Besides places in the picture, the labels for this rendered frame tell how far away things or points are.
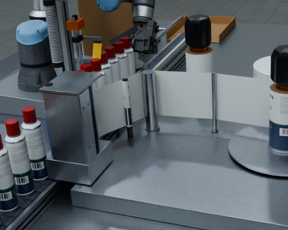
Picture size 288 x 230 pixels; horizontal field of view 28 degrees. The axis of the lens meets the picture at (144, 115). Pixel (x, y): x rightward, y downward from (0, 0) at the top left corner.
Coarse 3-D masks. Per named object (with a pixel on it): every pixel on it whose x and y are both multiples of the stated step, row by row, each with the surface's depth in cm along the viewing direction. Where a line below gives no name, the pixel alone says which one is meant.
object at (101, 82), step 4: (92, 60) 177; (96, 60) 177; (100, 60) 178; (92, 64) 177; (96, 64) 177; (100, 64) 178; (92, 68) 178; (96, 68) 177; (100, 68) 178; (92, 72) 178; (96, 72) 178; (100, 72) 178; (104, 72) 180; (104, 76) 179; (96, 80) 178; (100, 80) 178; (104, 80) 180; (96, 84) 179; (100, 84) 179; (104, 84) 180
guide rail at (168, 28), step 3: (177, 18) 258; (180, 18) 259; (174, 21) 254; (177, 21) 256; (171, 24) 250; (174, 24) 252; (168, 27) 246; (171, 27) 249; (165, 30) 243; (168, 30) 246; (159, 33) 239; (162, 33) 240; (156, 36) 236; (159, 36) 237; (156, 39) 234
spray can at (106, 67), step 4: (104, 52) 183; (104, 56) 183; (104, 60) 183; (104, 64) 184; (108, 64) 185; (104, 68) 184; (108, 68) 184; (108, 72) 185; (108, 76) 185; (108, 80) 186; (112, 80) 188; (108, 84) 186
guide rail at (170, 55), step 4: (184, 40) 244; (180, 44) 239; (184, 44) 244; (176, 48) 235; (180, 48) 239; (172, 52) 231; (176, 52) 235; (168, 56) 227; (172, 56) 231; (164, 60) 223; (168, 60) 227; (160, 64) 220; (164, 64) 223; (156, 68) 216; (160, 68) 220
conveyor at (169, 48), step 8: (176, 40) 256; (168, 48) 246; (184, 48) 245; (160, 56) 238; (176, 56) 237; (152, 64) 230; (168, 64) 229; (40, 184) 152; (48, 184) 152; (40, 192) 149; (24, 200) 146; (32, 200) 146; (24, 208) 142; (0, 216) 140; (8, 216) 140; (16, 216) 140; (8, 224) 137
